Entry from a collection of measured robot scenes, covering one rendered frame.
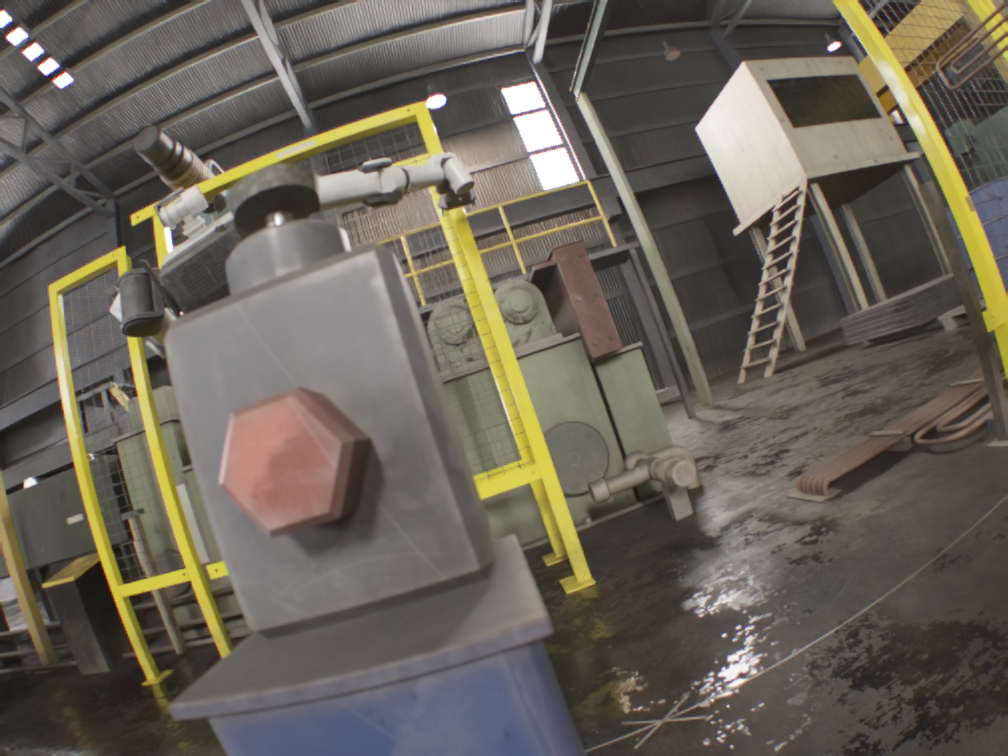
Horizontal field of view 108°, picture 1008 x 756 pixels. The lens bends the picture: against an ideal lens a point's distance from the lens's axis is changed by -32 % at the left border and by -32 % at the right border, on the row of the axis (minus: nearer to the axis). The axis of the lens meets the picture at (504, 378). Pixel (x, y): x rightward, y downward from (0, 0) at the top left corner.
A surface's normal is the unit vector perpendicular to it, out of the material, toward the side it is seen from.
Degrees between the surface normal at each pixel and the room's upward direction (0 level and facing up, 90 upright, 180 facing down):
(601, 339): 90
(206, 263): 128
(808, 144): 90
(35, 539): 90
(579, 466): 92
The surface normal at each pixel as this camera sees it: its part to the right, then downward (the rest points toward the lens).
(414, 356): 0.70, -0.30
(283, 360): 0.05, -0.11
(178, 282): 0.50, 0.41
